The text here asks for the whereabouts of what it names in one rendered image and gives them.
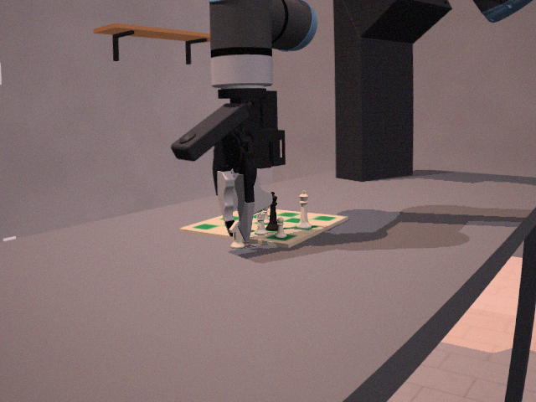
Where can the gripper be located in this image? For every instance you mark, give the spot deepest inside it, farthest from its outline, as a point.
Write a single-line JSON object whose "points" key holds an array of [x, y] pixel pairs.
{"points": [[245, 152]]}

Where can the green and cream chessboard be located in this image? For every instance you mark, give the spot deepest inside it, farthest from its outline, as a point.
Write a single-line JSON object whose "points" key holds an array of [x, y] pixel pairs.
{"points": [[320, 222]]}

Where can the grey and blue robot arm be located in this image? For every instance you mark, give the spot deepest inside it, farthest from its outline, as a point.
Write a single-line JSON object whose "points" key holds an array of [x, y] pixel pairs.
{"points": [[241, 55]]}

